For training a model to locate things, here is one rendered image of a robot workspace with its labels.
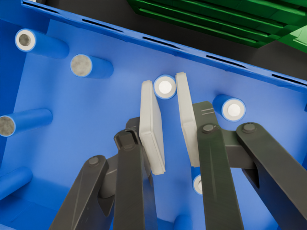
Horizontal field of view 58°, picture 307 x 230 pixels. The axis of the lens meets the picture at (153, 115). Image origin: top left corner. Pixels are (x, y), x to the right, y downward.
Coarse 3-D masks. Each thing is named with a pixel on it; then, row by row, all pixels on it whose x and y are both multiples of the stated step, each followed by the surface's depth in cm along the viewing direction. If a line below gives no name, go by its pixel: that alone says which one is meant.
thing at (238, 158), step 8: (192, 104) 17; (200, 104) 17; (208, 104) 17; (200, 112) 16; (208, 112) 16; (200, 120) 15; (208, 120) 15; (216, 120) 15; (224, 136) 14; (232, 136) 13; (232, 144) 13; (240, 144) 13; (232, 152) 13; (240, 152) 13; (232, 160) 13; (240, 160) 13; (248, 160) 13; (248, 168) 13; (256, 168) 13
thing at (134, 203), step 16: (128, 144) 14; (128, 160) 13; (128, 176) 12; (144, 176) 13; (128, 192) 11; (144, 192) 12; (128, 208) 11; (144, 208) 11; (128, 224) 10; (144, 224) 10
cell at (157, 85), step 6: (156, 78) 20; (162, 78) 20; (168, 78) 20; (174, 78) 20; (156, 84) 20; (162, 84) 20; (168, 84) 20; (174, 84) 20; (156, 90) 20; (162, 90) 20; (168, 90) 20; (174, 90) 20; (162, 96) 20; (168, 96) 20
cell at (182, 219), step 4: (180, 216) 28; (184, 216) 28; (188, 216) 28; (176, 220) 28; (180, 220) 27; (184, 220) 27; (188, 220) 27; (176, 224) 27; (180, 224) 26; (184, 224) 26; (188, 224) 27; (176, 228) 26; (180, 228) 26; (184, 228) 26; (188, 228) 26; (192, 228) 27
